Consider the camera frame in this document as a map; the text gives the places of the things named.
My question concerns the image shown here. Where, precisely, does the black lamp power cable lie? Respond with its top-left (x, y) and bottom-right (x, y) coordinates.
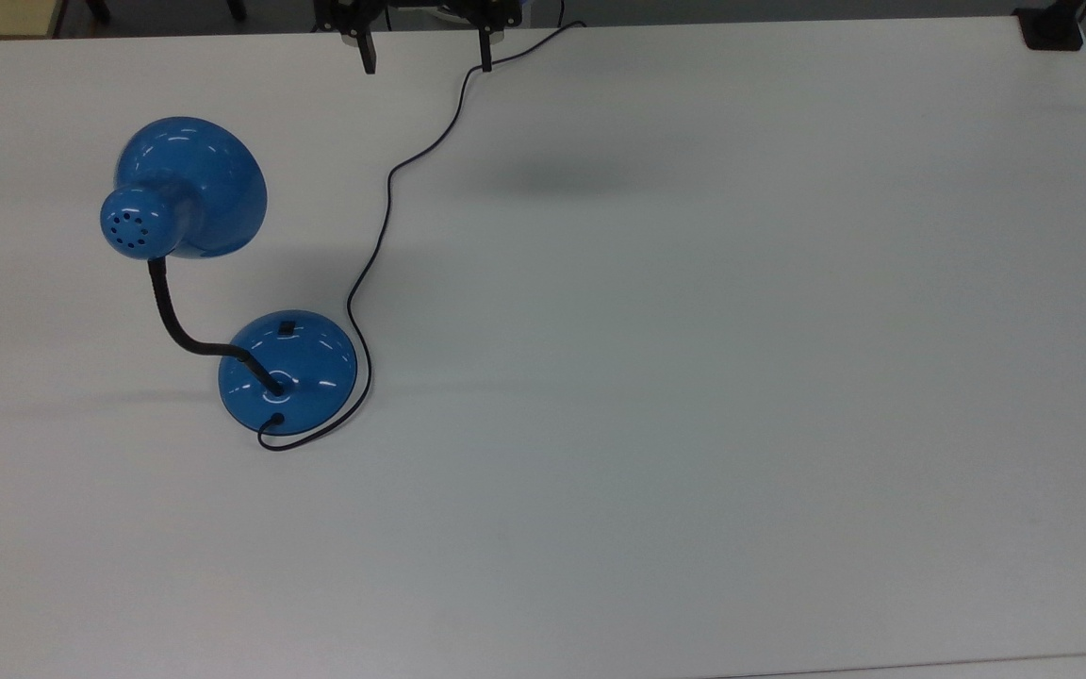
top-left (256, 0), bottom-right (587, 453)

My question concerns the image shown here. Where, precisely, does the blue gooseneck desk lamp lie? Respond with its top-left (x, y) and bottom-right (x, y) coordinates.
top-left (100, 116), bottom-right (358, 437)

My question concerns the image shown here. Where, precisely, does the black table clamp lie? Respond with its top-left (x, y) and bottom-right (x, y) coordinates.
top-left (1013, 0), bottom-right (1086, 51)

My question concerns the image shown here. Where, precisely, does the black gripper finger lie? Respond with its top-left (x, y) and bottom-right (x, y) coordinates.
top-left (453, 0), bottom-right (522, 74)
top-left (314, 0), bottom-right (385, 75)

